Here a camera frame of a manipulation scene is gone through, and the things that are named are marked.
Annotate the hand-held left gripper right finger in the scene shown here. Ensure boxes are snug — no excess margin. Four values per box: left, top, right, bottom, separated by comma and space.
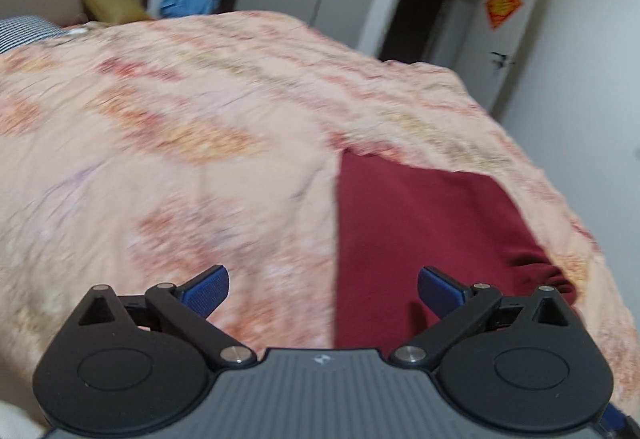
389, 266, 573, 370

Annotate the peach floral blanket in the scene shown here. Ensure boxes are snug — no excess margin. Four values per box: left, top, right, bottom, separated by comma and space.
0, 10, 634, 439

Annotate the red diamond door decoration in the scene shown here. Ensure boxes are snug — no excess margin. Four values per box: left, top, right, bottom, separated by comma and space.
484, 0, 519, 31

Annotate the mustard yellow pillow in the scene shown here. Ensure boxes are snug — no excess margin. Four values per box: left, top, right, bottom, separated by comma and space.
81, 0, 154, 24

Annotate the maroon garment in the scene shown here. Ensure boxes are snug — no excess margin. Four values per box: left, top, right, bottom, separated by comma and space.
332, 150, 579, 351

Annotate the black white checkered pillow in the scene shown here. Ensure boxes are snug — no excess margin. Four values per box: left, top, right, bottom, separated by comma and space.
0, 16, 71, 54

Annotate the white door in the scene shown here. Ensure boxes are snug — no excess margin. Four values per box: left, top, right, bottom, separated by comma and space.
451, 0, 552, 121

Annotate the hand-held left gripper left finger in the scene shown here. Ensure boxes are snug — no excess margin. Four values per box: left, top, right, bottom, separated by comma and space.
75, 264, 259, 370

